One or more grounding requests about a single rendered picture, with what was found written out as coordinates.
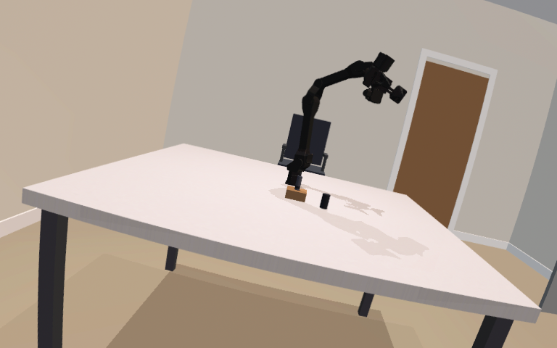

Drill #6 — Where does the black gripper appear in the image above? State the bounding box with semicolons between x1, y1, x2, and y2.
364;66;407;104

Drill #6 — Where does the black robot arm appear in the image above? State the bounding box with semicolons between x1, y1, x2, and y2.
285;51;394;186

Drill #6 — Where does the brown square block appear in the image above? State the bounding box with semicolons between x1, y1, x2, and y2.
285;186;307;202

